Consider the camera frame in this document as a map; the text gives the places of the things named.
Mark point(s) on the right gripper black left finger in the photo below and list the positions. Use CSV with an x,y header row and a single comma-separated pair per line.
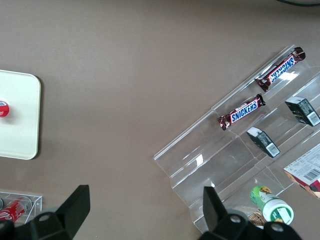
x,y
70,215

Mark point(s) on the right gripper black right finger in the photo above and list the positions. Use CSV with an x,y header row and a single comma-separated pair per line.
x,y
217,220

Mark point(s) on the small black box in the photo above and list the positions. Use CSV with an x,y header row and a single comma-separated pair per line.
x,y
301,110
262,140

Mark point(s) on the green white plastic bottle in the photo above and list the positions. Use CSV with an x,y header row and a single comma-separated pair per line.
x,y
270,205

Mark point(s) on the red white yogurt cup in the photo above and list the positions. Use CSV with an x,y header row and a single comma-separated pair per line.
x,y
3,108

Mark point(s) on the Snickers chocolate bar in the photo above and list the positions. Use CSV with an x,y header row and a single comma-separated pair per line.
x,y
282,68
243,112

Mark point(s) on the red Coca-Cola bottle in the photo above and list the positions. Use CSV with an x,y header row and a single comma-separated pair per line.
x,y
12,211

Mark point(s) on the clear acrylic stepped display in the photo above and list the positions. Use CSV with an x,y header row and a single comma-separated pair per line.
x,y
212,160

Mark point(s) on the cream plastic tray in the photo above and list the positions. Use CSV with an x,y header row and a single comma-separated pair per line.
x,y
20,135

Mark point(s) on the clear acrylic bottle rack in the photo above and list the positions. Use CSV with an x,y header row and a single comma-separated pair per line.
x,y
37,200

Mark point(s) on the white red carton box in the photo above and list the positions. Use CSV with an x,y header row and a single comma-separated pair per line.
x,y
305,170

